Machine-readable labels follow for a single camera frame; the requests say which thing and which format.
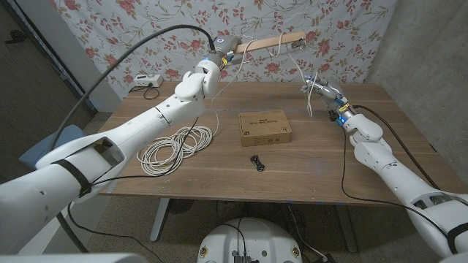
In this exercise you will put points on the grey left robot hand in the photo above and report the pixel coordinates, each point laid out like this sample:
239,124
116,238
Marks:
225,44

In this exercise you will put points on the white power strip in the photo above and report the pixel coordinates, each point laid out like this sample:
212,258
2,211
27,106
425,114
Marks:
148,80

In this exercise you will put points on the white table leg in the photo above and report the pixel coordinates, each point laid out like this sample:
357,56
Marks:
347,230
159,219

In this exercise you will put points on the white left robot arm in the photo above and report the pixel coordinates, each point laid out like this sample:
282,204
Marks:
109,146

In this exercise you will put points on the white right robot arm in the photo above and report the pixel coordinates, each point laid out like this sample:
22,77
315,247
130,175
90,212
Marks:
395,175

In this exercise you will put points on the blue padded chair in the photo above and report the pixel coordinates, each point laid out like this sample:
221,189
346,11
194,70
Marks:
69,133

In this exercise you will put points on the cardboard packing box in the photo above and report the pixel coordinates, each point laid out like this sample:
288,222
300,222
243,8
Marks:
263,128

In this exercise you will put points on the floral backdrop cloth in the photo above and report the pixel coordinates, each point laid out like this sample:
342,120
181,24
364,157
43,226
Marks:
146,22

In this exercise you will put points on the small black connector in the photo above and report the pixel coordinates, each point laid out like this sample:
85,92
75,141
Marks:
257,163

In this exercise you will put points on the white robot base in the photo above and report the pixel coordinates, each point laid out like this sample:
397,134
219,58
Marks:
248,241

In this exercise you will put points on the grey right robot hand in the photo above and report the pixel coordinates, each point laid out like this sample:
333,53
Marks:
327,93

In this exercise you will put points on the white robot torso edge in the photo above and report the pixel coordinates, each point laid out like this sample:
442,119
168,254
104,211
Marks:
73,258

